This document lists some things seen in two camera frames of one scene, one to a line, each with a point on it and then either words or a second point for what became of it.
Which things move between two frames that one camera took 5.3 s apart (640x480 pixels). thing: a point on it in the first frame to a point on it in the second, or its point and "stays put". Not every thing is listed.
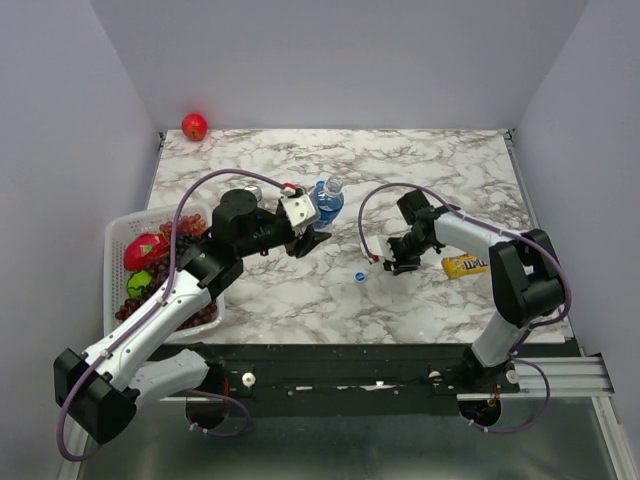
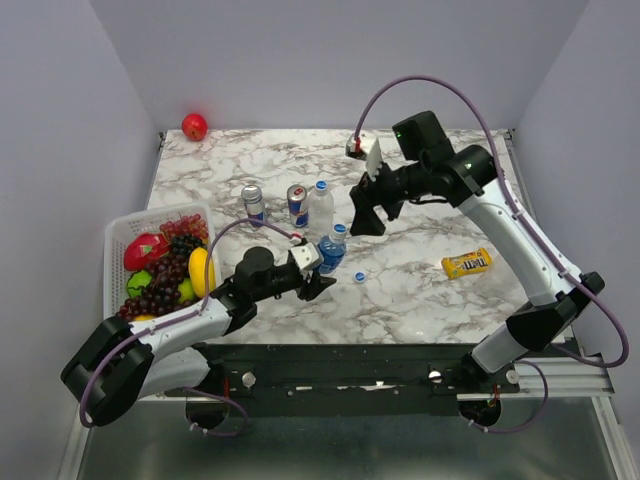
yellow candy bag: (455, 266) stays put
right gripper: (394, 266) to (365, 220)
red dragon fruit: (145, 248) stays put
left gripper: (309, 242) to (310, 291)
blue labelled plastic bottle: (328, 199) to (334, 249)
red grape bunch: (190, 225) stays put
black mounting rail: (349, 380) stays put
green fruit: (137, 281) stays put
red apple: (194, 126) stays put
